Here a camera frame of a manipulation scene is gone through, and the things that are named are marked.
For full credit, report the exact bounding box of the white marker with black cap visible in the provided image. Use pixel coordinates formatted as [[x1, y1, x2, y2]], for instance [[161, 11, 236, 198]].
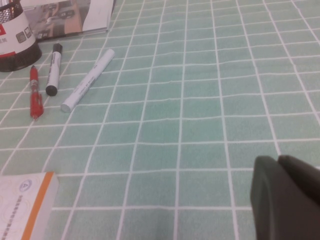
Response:
[[45, 43, 64, 97]]

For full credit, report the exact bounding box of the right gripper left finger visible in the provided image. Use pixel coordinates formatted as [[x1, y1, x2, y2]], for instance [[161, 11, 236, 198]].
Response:
[[249, 155, 320, 240]]

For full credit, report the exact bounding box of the green checked tablecloth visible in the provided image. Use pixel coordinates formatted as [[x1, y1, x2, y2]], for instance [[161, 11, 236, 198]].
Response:
[[0, 0, 320, 240]]

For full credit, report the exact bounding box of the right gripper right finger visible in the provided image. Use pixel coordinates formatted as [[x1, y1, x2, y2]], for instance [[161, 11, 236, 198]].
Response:
[[277, 154, 320, 183]]

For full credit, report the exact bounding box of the red retractable gel pen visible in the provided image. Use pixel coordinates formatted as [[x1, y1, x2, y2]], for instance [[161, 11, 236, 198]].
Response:
[[29, 64, 45, 121]]

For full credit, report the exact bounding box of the all white marker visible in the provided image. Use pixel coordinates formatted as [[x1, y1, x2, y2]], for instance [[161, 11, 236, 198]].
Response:
[[60, 48, 116, 113]]

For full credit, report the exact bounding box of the photo brochure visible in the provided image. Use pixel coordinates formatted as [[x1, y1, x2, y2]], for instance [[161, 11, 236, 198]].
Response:
[[21, 0, 117, 41]]

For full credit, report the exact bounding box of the black mesh pen holder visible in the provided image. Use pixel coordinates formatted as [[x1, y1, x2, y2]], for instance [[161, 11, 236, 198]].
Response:
[[0, 0, 43, 73]]

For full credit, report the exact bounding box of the white book with orange edge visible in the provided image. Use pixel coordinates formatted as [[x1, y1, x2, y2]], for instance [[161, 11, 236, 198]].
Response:
[[0, 171, 60, 240]]

